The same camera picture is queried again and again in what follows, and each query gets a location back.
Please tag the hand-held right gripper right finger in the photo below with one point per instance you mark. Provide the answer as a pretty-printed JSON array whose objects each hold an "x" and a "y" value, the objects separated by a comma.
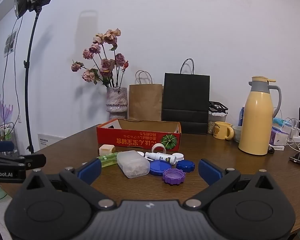
[{"x": 210, "y": 172}]

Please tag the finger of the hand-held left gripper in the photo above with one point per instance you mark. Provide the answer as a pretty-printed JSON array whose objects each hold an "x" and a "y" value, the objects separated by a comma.
[
  {"x": 2, "y": 146},
  {"x": 32, "y": 160}
]

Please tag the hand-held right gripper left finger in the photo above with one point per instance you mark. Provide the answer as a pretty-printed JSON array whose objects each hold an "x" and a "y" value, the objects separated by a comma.
[{"x": 90, "y": 171}]

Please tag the green plastic bottle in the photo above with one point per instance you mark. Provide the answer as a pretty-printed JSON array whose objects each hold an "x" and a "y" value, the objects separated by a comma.
[{"x": 107, "y": 160}]

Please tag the small notched blue lid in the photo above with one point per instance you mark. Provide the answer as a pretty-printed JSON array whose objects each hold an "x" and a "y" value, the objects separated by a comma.
[{"x": 185, "y": 165}]

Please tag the cream cube box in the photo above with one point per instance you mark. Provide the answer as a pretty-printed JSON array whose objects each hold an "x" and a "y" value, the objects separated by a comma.
[{"x": 106, "y": 150}]

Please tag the purple notched lid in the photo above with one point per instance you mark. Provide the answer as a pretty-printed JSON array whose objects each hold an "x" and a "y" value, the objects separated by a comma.
[{"x": 173, "y": 177}]

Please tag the translucent plastic box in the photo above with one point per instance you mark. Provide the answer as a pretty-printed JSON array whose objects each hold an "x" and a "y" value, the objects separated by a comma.
[{"x": 133, "y": 165}]

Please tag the large round blue lid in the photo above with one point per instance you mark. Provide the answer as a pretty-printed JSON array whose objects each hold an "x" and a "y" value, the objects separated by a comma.
[{"x": 160, "y": 168}]

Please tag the red cardboard box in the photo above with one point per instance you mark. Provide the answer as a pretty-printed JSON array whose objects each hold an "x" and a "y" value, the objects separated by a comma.
[{"x": 132, "y": 141}]

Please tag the white tape roll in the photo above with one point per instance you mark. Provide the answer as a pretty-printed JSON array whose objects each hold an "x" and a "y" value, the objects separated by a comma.
[{"x": 162, "y": 147}]

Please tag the metal storage rack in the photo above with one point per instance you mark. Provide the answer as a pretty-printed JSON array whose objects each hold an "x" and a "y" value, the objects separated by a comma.
[{"x": 2, "y": 135}]

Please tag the small white cap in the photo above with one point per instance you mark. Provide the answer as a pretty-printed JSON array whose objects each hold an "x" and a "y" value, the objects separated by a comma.
[{"x": 178, "y": 157}]

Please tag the purple coral ornament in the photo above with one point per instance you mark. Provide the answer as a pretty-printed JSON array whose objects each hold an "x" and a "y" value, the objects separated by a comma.
[{"x": 6, "y": 110}]

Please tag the yellow bear mug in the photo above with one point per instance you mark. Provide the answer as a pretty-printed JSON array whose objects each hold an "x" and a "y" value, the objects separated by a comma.
[{"x": 221, "y": 130}]

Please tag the white bowl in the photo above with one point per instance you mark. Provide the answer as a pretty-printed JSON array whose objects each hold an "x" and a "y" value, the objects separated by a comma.
[{"x": 237, "y": 133}]

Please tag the small white bottle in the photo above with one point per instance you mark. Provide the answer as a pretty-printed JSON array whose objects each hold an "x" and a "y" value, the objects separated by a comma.
[{"x": 162, "y": 158}]

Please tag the small white lid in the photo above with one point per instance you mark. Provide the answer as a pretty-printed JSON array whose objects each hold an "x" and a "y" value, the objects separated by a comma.
[{"x": 140, "y": 153}]

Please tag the clear container with black lid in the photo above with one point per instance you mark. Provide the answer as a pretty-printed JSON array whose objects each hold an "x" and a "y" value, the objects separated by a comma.
[{"x": 216, "y": 117}]

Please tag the blue drink can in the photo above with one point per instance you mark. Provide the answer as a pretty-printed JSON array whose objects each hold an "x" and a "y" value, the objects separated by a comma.
[{"x": 241, "y": 117}]

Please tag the small black ball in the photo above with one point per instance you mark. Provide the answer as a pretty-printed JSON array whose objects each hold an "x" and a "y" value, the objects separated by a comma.
[{"x": 271, "y": 150}]

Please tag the yellow thermos jug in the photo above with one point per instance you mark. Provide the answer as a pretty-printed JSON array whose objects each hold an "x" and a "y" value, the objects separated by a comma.
[{"x": 256, "y": 120}]

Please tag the mottled pink vase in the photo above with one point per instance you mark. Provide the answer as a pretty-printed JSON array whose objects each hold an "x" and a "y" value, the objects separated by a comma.
[{"x": 117, "y": 102}]

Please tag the purple tissue pack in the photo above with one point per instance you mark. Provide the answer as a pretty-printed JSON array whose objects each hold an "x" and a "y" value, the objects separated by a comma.
[{"x": 278, "y": 137}]

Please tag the black paper bag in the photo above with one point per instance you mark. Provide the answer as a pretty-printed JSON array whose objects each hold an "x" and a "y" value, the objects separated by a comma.
[{"x": 186, "y": 97}]

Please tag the light blue packet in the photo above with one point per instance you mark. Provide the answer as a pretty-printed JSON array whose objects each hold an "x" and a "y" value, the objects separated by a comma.
[{"x": 280, "y": 123}]

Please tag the brown paper bag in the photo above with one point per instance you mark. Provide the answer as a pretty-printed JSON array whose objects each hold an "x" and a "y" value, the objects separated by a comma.
[{"x": 145, "y": 102}]

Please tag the white charger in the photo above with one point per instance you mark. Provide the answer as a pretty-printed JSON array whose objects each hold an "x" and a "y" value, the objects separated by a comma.
[{"x": 295, "y": 136}]

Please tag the dried pink roses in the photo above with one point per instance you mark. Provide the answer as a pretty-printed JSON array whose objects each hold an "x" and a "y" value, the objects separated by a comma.
[{"x": 106, "y": 65}]

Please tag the black studio light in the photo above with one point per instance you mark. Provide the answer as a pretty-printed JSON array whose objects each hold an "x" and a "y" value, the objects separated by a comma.
[{"x": 30, "y": 1}]

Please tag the white wall panel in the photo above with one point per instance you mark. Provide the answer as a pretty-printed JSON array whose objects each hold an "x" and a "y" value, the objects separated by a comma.
[{"x": 48, "y": 140}]

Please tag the grey wall picture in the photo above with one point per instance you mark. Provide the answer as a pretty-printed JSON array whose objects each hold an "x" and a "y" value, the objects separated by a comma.
[{"x": 10, "y": 43}]

